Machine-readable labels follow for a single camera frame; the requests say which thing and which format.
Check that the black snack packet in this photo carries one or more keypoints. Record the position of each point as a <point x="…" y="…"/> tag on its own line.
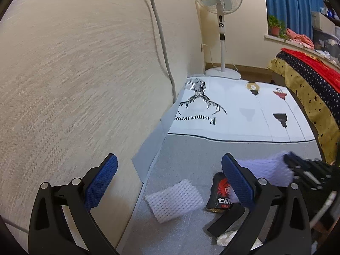
<point x="220" y="191"/>

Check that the pink folded clothes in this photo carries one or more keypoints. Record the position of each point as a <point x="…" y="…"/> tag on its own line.
<point x="300" y="38"/>

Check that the blue curtain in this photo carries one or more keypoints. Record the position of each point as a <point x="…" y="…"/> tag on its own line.
<point x="287" y="0"/>

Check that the white window sill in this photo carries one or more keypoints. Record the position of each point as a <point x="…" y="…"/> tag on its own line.
<point x="276" y="38"/>

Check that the translucent blue storage box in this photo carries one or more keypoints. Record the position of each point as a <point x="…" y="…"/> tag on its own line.
<point x="326" y="41"/>

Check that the white paper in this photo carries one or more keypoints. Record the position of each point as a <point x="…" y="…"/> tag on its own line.
<point x="225" y="239"/>

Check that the potted green plant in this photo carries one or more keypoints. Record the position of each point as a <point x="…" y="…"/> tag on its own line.
<point x="275" y="30"/>

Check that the grey white printed tablecloth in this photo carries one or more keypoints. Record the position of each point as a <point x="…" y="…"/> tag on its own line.
<point x="212" y="151"/>

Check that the grey storage box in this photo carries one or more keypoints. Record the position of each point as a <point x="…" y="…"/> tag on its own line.
<point x="322" y="21"/>

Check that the black plastic strip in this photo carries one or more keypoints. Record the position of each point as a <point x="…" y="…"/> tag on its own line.
<point x="223" y="223"/>

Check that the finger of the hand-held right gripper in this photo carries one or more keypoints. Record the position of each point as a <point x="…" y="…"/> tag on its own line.
<point x="313" y="179"/>
<point x="305" y="163"/>

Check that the white foam net sleeve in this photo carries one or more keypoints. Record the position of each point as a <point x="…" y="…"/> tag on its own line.
<point x="172" y="202"/>
<point x="265" y="170"/>

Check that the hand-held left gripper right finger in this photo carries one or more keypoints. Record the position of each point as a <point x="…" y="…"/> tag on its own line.
<point x="236" y="180"/>

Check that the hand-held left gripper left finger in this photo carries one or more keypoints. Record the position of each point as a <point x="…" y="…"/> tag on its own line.
<point x="102" y="180"/>

